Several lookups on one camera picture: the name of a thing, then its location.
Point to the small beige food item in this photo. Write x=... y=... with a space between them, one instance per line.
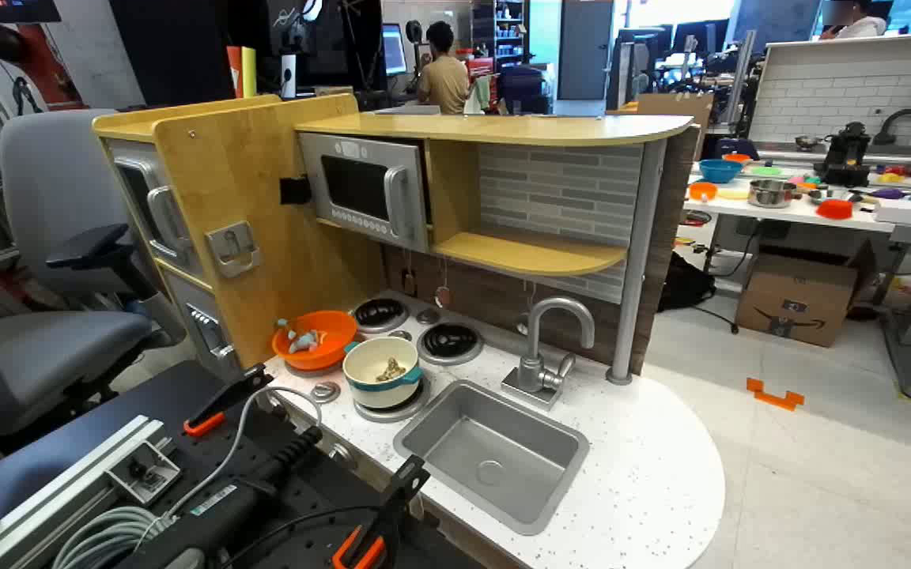
x=387 y=371

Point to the silver stove knob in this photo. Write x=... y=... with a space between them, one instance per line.
x=324 y=394
x=427 y=314

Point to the black stove burner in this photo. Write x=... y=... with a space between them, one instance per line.
x=379 y=312
x=393 y=417
x=449 y=339

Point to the orange plastic bowl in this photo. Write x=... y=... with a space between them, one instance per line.
x=321 y=359

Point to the silver sink basin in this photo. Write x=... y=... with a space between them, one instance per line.
x=496 y=455

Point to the small orange bowl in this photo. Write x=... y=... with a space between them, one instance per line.
x=704 y=191

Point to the blue bowl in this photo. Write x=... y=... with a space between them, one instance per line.
x=719 y=171

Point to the red orange bowl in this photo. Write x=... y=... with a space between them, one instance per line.
x=837 y=210

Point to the yellow wooden shelf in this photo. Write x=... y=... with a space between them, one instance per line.
x=529 y=253

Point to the silver toy faucet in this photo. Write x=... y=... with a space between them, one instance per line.
x=539 y=371

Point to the silver toy microwave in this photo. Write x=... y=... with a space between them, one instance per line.
x=360 y=191

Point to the grey tile backsplash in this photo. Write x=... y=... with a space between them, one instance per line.
x=561 y=194

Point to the yellow wooden top board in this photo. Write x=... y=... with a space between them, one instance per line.
x=496 y=127

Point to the small grey toy item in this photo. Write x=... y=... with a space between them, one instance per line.
x=302 y=339

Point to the silver support pole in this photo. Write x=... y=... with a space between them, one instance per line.
x=632 y=265

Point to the small black box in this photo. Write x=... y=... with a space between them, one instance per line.
x=295 y=191

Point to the person in tan shirt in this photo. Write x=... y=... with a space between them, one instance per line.
x=444 y=83

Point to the grey dispenser panel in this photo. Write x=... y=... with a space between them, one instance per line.
x=232 y=248

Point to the black bag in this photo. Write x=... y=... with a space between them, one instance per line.
x=687 y=285

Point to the wooden toy kitchen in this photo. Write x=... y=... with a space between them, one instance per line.
x=245 y=177

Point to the computer monitor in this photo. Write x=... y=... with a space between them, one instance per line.
x=393 y=50

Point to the silver drawer front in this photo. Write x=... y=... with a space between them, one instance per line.
x=205 y=327

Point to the black cylindrical tool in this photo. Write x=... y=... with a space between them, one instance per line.
x=267 y=463

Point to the small white device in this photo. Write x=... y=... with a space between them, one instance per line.
x=289 y=78

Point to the yellow box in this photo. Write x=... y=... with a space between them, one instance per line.
x=241 y=70

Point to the silver oven door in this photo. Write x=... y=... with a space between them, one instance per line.
x=151 y=210

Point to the white work table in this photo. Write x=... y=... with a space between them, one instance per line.
x=774 y=210

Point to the cardboard box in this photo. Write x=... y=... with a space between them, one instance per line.
x=798 y=302

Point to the grey office chair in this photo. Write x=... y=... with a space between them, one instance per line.
x=55 y=350

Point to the black machine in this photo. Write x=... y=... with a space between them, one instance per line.
x=846 y=158

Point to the white brick pattern panel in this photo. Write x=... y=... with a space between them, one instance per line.
x=822 y=95

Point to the red machine part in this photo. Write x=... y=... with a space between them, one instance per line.
x=39 y=65

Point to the person in white shirt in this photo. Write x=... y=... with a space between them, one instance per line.
x=855 y=28

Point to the orange bracket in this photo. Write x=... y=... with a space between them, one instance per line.
x=760 y=394

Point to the grey square bracket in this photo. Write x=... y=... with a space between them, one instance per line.
x=142 y=472

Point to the aluminium rail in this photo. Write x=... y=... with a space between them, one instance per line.
x=65 y=480

